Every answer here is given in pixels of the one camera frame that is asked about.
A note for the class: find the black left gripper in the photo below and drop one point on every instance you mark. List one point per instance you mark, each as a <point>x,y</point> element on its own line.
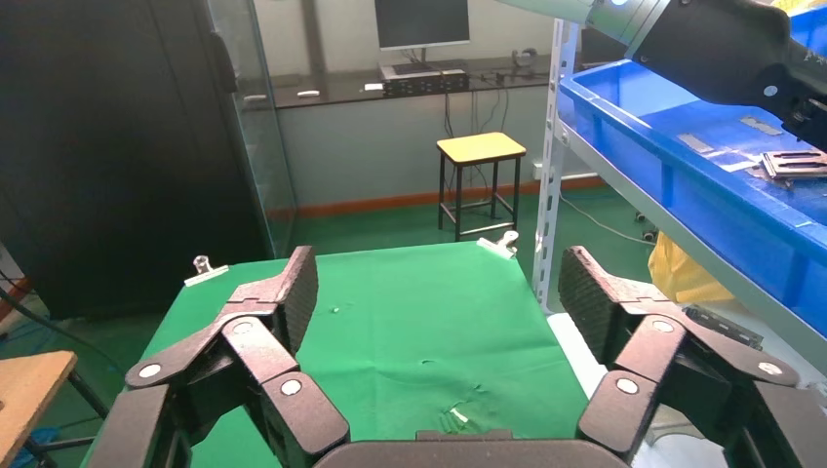
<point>717,51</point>

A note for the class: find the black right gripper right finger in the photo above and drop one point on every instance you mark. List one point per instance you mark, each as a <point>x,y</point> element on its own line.
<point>665,355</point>

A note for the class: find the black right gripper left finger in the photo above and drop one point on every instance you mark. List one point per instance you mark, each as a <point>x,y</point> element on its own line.
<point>252,355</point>

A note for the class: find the silver perforated metal plate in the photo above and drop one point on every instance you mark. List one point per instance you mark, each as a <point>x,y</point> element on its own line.
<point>795,169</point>

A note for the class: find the blue plastic tray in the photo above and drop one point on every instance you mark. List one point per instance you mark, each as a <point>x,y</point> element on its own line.
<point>711,206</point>

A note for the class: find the grey tape strip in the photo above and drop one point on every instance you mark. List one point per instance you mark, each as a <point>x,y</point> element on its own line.
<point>761,126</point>
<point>694,143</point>

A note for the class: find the dark slotted metal piece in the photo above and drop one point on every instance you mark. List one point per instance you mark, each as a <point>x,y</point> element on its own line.
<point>723,326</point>

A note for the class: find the yellow plastic bag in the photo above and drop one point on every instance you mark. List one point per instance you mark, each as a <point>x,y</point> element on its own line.
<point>678,274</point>

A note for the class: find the silver binder clip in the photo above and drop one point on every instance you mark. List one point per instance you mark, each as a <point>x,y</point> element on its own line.
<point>207,271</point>
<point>501,247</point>

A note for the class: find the large green table cloth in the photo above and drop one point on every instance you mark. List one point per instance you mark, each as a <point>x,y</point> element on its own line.
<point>420,310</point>

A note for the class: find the clear glass panel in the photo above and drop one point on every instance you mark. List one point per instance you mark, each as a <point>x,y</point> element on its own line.
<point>258,161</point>

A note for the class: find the wooden side table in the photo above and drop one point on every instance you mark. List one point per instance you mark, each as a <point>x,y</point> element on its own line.
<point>26,394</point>

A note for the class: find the tall black cabinet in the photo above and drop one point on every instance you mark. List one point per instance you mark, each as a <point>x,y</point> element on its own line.
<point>116,161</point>

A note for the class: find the small white object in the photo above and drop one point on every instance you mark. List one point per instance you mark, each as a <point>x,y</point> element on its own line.
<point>373,86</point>
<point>308,93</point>

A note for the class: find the yellow top metal stool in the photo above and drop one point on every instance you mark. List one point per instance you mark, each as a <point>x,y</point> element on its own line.
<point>481,147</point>

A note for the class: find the dark countertop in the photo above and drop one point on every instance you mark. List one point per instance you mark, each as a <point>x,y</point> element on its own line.
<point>336,90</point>

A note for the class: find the dark headset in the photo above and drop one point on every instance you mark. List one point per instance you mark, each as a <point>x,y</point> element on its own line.
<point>524,57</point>

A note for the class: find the black rack device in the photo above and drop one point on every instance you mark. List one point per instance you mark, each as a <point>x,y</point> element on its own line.
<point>426,85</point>

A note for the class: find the grey flat device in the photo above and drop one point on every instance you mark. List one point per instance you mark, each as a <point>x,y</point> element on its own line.
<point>410,69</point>

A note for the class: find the black computer monitor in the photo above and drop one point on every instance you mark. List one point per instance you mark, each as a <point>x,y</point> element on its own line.
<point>420,22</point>

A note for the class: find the perforated white shelf post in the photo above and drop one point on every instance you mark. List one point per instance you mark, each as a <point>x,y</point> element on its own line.
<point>549,194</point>

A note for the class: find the white wall socket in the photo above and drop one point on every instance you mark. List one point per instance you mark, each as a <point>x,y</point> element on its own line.
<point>536,170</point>

